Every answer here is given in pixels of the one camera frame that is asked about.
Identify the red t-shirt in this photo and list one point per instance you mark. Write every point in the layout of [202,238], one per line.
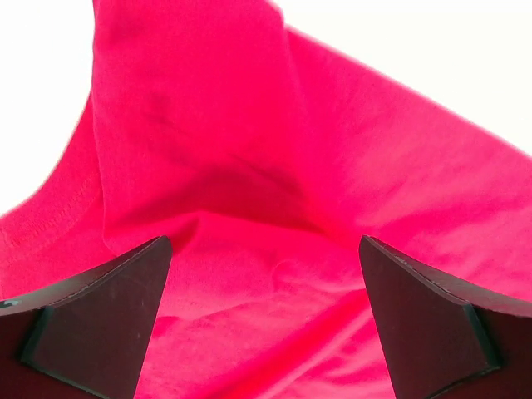
[264,157]

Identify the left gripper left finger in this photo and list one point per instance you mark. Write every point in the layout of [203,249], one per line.
[85,336]

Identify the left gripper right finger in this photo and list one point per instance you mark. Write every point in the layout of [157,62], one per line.
[443,337]

